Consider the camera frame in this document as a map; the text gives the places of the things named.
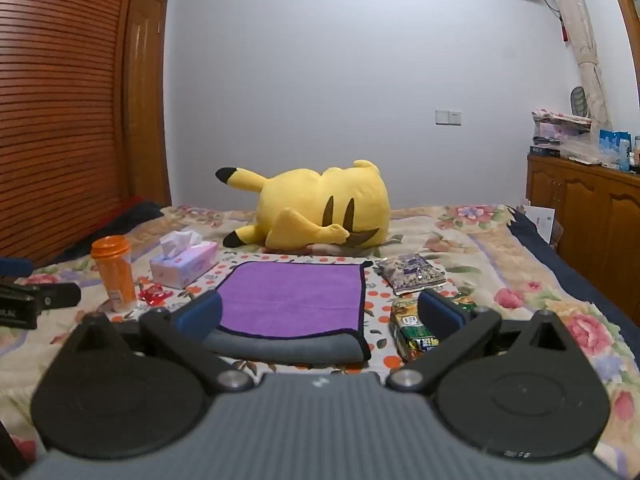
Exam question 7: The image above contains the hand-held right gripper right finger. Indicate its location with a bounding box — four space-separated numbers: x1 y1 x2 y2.
387 288 583 395

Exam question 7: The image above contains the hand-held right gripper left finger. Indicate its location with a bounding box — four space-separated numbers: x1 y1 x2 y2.
62 289 256 395

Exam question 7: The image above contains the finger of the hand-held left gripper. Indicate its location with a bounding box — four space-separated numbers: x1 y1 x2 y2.
0 258 34 278
0 282 82 311

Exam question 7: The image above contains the purple towel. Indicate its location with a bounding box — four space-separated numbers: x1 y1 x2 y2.
212 261 369 341

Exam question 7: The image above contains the green drink carton pack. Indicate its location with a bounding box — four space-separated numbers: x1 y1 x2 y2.
388 292 477 364

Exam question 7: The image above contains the pink tissue box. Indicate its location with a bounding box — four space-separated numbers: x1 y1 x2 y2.
149 230 221 291

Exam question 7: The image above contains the red snack packet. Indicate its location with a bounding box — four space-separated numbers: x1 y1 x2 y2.
137 283 171 306

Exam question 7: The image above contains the purple snack packet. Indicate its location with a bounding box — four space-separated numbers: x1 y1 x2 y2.
375 253 448 297

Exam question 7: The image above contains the orange plastic bottle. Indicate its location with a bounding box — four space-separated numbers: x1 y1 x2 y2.
90 234 138 313

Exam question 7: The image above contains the floral bed blanket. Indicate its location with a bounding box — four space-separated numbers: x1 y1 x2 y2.
0 203 640 480

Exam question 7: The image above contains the dark cloth with red edge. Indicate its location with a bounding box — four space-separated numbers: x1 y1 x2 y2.
50 195 166 266

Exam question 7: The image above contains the white paper bag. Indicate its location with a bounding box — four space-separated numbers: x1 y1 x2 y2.
522 202 564 249

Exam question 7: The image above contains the dark blue bed sheet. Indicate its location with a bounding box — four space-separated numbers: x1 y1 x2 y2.
506 209 640 342

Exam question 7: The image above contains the yellow plush toy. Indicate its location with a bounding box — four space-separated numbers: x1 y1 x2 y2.
215 159 392 252

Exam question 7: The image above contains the louvred wooden wardrobe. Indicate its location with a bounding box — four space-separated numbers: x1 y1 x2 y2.
0 0 144 267

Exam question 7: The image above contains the wooden cabinet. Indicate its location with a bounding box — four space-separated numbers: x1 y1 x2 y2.
525 153 640 329

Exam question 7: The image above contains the wooden door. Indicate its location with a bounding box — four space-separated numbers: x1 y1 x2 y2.
122 0 174 209

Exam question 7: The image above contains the pile of boxes and papers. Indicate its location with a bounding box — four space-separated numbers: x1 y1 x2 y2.
529 108 604 165

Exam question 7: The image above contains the blue and white packet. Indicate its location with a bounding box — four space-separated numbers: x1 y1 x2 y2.
598 128 634 171

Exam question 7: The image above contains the green hand fan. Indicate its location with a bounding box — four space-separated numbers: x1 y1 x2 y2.
570 85 594 119

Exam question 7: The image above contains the patterned beige curtain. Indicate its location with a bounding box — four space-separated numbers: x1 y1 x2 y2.
536 0 614 134

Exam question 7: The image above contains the wooden frame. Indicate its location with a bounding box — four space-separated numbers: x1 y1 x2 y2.
602 0 640 112

